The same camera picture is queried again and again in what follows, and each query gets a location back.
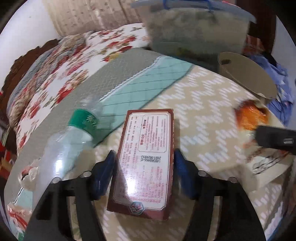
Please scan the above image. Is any grey teal quilted blanket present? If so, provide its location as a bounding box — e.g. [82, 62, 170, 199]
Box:
[3, 48, 192, 204]

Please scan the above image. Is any brown cardboard box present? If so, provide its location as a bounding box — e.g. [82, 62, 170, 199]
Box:
[107, 109, 174, 220]

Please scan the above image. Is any orange snack wrapper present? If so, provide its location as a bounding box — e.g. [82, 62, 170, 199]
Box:
[234, 100, 295, 192]

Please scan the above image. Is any beige zigzag patterned blanket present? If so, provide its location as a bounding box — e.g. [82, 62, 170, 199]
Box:
[67, 64, 292, 241]

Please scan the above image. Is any red white crumpled wrapper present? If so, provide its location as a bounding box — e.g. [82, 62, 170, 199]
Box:
[7, 159, 39, 240]

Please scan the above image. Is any floral beige curtain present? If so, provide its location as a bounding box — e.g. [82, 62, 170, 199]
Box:
[43, 0, 142, 37]

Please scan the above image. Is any floral bed quilt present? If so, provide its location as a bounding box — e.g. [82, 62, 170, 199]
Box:
[16, 23, 149, 153]

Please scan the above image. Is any folded patchwork quilt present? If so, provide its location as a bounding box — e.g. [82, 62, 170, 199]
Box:
[6, 34, 86, 128]

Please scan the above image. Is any clear bin blue handle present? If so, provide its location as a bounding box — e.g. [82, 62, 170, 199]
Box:
[130, 1, 256, 56]

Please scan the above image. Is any blue clothes pile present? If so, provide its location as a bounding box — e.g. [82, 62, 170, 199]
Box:
[248, 55, 295, 126]

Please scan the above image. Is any clear plastic water bottle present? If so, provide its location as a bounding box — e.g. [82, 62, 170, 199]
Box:
[32, 95, 103, 208]

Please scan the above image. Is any dark wooden headboard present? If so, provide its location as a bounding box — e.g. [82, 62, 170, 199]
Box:
[0, 39, 61, 130]

